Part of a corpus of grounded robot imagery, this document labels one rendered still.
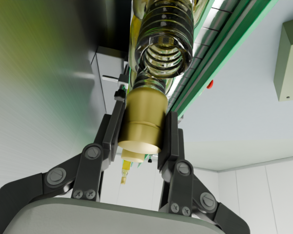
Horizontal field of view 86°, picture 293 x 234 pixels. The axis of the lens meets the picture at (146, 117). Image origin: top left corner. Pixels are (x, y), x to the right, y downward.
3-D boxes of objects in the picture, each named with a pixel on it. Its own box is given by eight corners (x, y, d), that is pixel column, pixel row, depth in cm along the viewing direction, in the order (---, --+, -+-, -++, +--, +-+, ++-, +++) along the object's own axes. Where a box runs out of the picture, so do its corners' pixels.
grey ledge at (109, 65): (104, 30, 47) (93, 57, 42) (133, 36, 47) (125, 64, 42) (114, 133, 132) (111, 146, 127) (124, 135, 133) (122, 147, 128)
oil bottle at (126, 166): (127, 144, 121) (118, 183, 109) (134, 145, 122) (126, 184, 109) (126, 146, 126) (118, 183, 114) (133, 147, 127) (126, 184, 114)
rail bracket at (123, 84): (109, 48, 41) (95, 90, 35) (135, 55, 42) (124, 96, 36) (110, 60, 45) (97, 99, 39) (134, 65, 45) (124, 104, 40)
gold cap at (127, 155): (153, 134, 25) (149, 163, 23) (136, 137, 27) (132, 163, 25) (137, 126, 22) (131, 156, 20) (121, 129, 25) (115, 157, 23)
